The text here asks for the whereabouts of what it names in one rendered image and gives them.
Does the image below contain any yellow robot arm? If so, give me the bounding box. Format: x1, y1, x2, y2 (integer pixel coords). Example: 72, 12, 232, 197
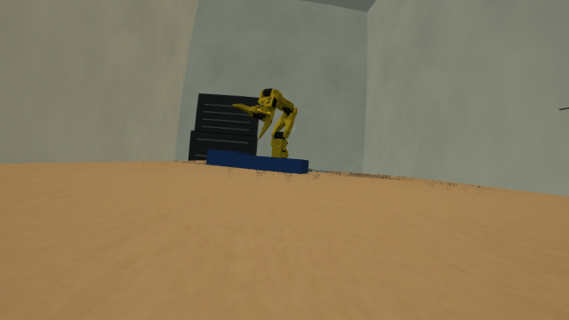
258, 88, 298, 158

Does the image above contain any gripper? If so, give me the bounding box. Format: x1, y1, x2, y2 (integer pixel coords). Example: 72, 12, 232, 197
232, 104, 275, 139

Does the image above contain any blue bin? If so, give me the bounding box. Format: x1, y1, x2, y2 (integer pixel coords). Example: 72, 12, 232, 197
206, 149, 309, 174

